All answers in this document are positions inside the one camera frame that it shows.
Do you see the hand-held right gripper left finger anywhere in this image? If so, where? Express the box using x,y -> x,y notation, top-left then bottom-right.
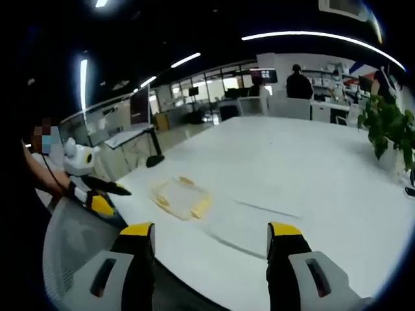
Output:
60,222 -> 156,311

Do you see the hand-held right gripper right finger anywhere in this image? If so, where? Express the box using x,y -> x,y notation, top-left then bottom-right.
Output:
265,222 -> 374,311

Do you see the grey mesh office chair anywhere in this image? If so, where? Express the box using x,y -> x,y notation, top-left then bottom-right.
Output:
41,196 -> 156,311

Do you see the black desk stand base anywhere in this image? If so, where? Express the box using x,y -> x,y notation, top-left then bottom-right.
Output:
145,154 -> 165,168

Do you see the white side desk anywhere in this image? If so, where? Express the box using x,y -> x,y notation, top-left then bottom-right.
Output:
103,124 -> 157,150

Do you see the clear tray with yellow clips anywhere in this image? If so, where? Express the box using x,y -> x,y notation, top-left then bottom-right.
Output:
150,176 -> 212,222

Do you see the straight ceiling light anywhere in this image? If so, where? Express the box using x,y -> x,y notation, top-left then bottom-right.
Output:
170,52 -> 202,69
79,58 -> 89,111
139,75 -> 158,89

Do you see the dark computer monitor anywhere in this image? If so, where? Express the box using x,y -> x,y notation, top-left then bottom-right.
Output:
129,85 -> 152,128

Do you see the white chair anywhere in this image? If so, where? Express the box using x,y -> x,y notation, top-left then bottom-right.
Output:
237,96 -> 269,117

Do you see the green potted plant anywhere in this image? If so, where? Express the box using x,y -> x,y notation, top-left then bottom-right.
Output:
357,95 -> 415,178

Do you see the long curved ceiling light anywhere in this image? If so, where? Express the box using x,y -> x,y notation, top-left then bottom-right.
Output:
241,30 -> 407,73

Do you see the thin black cable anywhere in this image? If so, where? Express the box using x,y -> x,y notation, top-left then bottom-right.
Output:
38,152 -> 66,192

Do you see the wall screen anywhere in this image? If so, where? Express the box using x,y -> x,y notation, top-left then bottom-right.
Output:
259,68 -> 279,82

